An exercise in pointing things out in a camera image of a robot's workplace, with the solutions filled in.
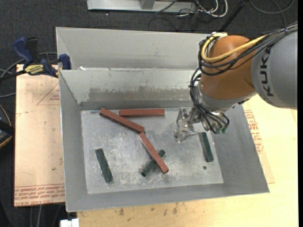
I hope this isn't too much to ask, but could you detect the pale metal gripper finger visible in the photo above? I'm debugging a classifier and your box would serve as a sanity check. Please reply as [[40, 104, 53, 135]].
[[177, 127, 196, 144], [174, 122, 187, 138]]

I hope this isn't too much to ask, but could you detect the dark green flat block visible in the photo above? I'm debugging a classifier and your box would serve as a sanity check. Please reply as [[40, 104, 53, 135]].
[[198, 131, 214, 163], [95, 148, 114, 183], [141, 149, 166, 177]]

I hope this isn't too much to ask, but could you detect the red-brown flat block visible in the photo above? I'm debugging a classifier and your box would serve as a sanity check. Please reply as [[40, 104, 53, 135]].
[[119, 108, 165, 117], [98, 107, 145, 134], [137, 131, 169, 175]]

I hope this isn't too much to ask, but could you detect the grey metal bin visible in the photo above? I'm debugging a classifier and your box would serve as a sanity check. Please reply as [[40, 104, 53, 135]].
[[55, 26, 270, 212]]

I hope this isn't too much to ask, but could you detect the brown cardboard board red print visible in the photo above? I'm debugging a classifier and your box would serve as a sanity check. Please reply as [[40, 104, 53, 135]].
[[14, 64, 276, 208]]

